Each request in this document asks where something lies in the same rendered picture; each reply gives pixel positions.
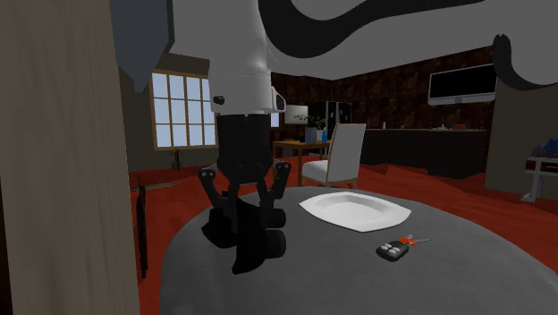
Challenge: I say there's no white plate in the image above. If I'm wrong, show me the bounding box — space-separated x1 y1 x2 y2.
299 191 412 234

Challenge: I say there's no white wall picture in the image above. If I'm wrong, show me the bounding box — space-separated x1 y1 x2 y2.
283 104 309 126

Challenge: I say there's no white chair with wooden frame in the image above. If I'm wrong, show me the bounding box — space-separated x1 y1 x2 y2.
301 123 368 190

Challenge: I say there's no black refrigerator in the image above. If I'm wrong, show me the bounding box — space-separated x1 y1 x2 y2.
305 100 353 143

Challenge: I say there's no beige wooden panel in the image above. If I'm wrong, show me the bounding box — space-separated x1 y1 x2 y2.
0 0 141 315

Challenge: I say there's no white side table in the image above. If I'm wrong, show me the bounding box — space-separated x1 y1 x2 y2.
520 139 558 204

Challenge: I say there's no black key fob with key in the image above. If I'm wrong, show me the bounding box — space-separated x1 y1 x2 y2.
376 234 433 263

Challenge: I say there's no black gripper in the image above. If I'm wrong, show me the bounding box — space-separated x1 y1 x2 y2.
199 114 292 275

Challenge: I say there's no black wall television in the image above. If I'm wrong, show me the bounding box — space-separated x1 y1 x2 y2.
427 63 498 107

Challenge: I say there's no dark kitchen counter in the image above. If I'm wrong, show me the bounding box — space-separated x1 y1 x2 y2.
360 123 489 181

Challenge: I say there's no window with wooden frame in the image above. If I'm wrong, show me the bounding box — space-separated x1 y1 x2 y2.
149 68 219 152

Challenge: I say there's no wooden table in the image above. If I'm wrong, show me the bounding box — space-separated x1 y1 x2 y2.
272 126 332 187

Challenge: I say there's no black slim upright object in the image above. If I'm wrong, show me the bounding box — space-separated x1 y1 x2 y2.
135 175 149 280

